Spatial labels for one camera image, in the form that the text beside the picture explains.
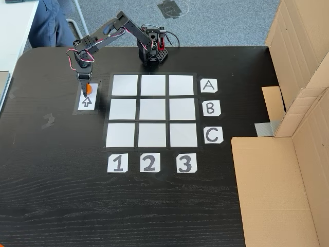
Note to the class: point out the brown cardboard panel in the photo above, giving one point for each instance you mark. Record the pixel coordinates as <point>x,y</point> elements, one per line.
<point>300,51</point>
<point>277,193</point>

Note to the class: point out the clear tape scraps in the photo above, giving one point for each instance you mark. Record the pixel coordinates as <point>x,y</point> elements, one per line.
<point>48,121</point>

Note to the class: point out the white nine-square grid sheet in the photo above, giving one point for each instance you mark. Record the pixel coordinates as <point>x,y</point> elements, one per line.
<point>151,110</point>

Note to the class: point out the paper label letter A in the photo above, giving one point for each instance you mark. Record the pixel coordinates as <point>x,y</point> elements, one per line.
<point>209,86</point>

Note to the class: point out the black floor tape patch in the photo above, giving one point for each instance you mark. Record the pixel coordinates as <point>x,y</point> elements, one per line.
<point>169,9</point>

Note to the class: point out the round orange token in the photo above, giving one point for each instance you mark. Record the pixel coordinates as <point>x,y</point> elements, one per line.
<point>89,89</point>

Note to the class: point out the white metal chair legs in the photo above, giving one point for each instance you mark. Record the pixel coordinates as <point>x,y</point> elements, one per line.
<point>83,25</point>

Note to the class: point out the paper label number 2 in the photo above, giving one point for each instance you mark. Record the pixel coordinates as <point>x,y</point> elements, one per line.
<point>149,162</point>

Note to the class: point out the white arrow paper sheet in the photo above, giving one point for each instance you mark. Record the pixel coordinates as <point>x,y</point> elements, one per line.
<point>87,104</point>

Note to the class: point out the paper label letter B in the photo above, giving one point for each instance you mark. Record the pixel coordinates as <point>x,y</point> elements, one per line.
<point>211,108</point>

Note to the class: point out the paper label number 3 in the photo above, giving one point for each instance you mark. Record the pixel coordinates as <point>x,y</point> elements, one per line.
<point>186,163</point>

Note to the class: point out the paper label number 1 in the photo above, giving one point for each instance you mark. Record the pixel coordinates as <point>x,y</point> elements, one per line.
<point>117,163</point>

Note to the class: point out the grey tape patch on table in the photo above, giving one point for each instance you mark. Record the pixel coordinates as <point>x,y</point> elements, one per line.
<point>266,128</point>

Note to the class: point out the person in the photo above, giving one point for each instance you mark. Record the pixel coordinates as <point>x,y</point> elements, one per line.
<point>48,25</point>

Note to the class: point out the paper label letter C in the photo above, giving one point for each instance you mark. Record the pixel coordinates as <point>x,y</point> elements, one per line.
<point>213,135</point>

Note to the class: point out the red black base clamp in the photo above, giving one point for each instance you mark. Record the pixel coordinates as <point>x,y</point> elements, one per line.
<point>161,43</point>

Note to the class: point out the white desk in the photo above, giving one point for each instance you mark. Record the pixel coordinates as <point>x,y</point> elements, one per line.
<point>13,31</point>

